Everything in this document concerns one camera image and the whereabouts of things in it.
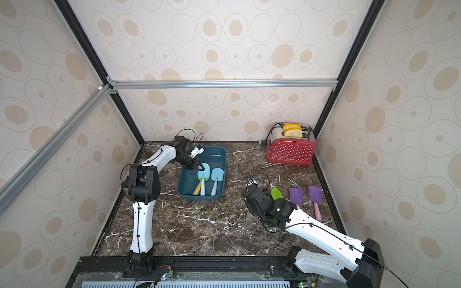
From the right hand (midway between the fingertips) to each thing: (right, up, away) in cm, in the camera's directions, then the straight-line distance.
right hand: (254, 197), depth 77 cm
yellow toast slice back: (+23, +35, +24) cm, 48 cm away
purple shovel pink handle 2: (+34, -3, +18) cm, 39 cm away
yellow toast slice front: (+25, +31, +21) cm, 45 cm away
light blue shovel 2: (-25, +7, +23) cm, 35 cm away
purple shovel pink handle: (+24, -3, +17) cm, 30 cm away
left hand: (-24, +13, +22) cm, 35 cm away
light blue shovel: (-18, +7, +26) cm, 33 cm away
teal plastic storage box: (-35, +5, +24) cm, 43 cm away
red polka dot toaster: (+27, +21, +23) cm, 41 cm away
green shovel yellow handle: (-28, 0, +18) cm, 33 cm away
